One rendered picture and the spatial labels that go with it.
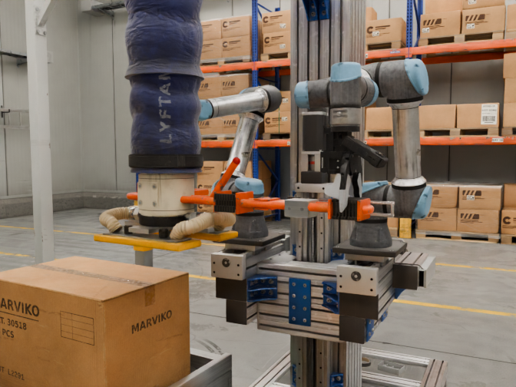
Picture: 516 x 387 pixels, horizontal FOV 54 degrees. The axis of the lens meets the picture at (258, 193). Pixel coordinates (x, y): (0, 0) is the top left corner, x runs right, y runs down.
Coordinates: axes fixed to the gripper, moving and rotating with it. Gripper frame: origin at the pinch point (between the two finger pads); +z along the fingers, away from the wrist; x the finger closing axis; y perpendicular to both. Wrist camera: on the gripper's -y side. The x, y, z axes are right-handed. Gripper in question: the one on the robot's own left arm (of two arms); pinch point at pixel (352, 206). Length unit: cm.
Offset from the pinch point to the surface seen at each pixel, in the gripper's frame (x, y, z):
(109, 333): 19, 68, 40
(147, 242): 16, 55, 12
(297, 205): 3.7, 13.4, 0.0
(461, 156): -839, 133, -7
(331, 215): 4.2, 3.7, 1.9
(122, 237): 15, 65, 11
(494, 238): -711, 58, 115
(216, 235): -3.5, 45.1, 11.5
